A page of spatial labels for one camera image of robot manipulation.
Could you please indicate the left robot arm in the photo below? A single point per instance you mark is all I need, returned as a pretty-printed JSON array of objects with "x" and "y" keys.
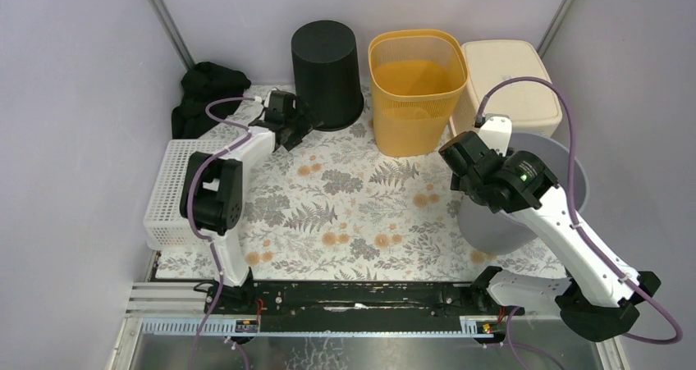
[{"x": 215, "y": 186}]

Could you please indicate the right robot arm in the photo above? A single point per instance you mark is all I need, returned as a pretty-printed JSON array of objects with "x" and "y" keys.
[{"x": 596, "y": 301}]

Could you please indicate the black crumpled cloth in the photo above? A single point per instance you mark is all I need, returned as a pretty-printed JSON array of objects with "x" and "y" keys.
[{"x": 205, "y": 83}]

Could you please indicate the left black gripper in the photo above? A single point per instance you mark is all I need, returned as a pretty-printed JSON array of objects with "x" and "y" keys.
[{"x": 293, "y": 126}]

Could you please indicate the white perforated basket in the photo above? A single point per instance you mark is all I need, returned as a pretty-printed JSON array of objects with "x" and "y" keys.
[{"x": 166, "y": 227}]

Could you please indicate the black round bucket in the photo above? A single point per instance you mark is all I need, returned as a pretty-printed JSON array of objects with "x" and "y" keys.
[{"x": 326, "y": 73}]

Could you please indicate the grey bucket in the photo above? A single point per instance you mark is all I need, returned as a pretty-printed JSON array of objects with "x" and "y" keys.
[{"x": 498, "y": 233}]

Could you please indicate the yellow plastic waste basket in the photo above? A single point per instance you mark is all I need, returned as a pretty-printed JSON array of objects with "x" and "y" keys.
[{"x": 417, "y": 78}]

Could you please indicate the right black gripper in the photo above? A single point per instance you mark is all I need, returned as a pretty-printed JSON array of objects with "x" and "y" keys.
[{"x": 457, "y": 183}]

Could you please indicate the aluminium frame rail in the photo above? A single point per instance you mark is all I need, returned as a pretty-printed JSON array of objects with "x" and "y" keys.
[{"x": 166, "y": 327}]

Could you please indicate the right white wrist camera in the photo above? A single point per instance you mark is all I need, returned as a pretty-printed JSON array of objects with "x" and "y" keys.
[{"x": 495, "y": 131}]

